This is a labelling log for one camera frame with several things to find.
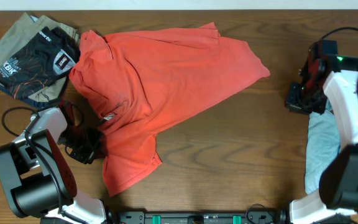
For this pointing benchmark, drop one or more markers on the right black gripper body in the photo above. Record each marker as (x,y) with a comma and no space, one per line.
(305,100)

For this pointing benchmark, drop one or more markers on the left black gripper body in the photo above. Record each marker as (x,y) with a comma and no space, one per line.
(84,142)

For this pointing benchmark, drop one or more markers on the red t-shirt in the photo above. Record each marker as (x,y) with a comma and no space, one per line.
(141,83)

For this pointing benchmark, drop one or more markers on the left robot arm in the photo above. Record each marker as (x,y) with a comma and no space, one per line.
(35,177)

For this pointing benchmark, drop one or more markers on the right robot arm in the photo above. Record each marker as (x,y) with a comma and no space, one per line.
(328,77)

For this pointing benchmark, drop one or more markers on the light blue t-shirt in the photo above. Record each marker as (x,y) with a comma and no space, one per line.
(323,146)

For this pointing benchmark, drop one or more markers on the black patterned folded shirt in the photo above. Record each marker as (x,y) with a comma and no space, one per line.
(46,58)

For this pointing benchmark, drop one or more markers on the navy folded garment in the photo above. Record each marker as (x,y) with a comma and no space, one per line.
(48,96)

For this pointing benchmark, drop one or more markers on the khaki folded garment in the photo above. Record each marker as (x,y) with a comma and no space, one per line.
(23,30)

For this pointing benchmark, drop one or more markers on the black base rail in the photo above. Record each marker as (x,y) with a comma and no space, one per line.
(257,216)

